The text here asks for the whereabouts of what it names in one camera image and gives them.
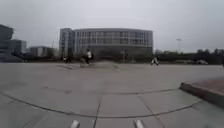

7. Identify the grey paved plaza ground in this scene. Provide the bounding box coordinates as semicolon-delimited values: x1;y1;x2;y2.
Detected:
0;62;224;128

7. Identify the large curved grey building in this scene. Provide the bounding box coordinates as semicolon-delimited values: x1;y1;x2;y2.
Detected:
58;27;155;63

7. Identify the person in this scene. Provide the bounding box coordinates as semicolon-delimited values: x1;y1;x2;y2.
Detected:
62;55;72;65
84;49;94;65
150;54;161;67

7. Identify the robot's own part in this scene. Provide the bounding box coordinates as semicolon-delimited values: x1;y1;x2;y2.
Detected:
134;119;145;128
69;120;80;128

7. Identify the light pole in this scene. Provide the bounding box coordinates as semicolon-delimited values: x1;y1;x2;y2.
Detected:
175;37;183;54

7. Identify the low grey building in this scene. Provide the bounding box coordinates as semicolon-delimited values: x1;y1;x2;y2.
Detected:
28;45;55;59

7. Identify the row of trees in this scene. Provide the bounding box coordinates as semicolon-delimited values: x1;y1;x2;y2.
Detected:
154;47;224;65

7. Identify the vehicle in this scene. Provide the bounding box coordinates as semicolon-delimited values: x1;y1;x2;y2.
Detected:
196;59;210;66

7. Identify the raised stone kerb platform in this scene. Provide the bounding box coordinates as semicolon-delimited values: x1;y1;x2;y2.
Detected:
178;77;224;110

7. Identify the dark grey building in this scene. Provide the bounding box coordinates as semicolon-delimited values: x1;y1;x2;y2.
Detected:
0;23;15;63

